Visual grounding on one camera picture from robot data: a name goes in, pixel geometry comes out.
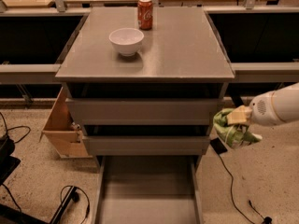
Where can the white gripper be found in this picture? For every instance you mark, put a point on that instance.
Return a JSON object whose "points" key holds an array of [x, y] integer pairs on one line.
{"points": [[263, 109]]}

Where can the green jalapeno chip bag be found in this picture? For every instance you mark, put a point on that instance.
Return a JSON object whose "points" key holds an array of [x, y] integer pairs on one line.
{"points": [[234, 136]]}

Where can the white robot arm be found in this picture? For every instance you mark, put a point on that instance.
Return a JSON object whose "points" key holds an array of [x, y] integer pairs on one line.
{"points": [[285, 103]]}

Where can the grey drawer cabinet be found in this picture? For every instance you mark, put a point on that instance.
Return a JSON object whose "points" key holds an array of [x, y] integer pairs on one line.
{"points": [[145, 90]]}

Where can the grey top drawer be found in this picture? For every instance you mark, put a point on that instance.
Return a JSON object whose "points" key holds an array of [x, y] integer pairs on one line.
{"points": [[143, 111]]}

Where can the grey open bottom drawer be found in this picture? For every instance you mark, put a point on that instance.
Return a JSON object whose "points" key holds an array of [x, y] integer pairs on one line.
{"points": [[147, 190]]}

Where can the grey middle drawer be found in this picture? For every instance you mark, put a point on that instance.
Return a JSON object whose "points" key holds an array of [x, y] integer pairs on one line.
{"points": [[145, 145]]}

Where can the black power adapter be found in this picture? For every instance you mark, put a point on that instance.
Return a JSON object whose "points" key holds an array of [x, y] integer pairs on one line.
{"points": [[218, 146]]}

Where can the white ceramic bowl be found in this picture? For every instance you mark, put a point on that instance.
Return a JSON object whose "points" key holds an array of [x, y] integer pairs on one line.
{"points": [[126, 41]]}

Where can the red soda can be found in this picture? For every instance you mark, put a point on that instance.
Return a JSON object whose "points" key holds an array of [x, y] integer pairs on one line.
{"points": [[144, 14]]}

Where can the brown cardboard box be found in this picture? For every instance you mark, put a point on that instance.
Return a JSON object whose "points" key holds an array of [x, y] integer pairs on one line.
{"points": [[63, 134]]}

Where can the black floor stand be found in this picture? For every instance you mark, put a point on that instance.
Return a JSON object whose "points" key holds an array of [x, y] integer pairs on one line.
{"points": [[69, 196]]}

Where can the black equipment base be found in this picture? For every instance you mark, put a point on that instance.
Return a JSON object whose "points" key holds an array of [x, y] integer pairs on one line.
{"points": [[7, 163]]}

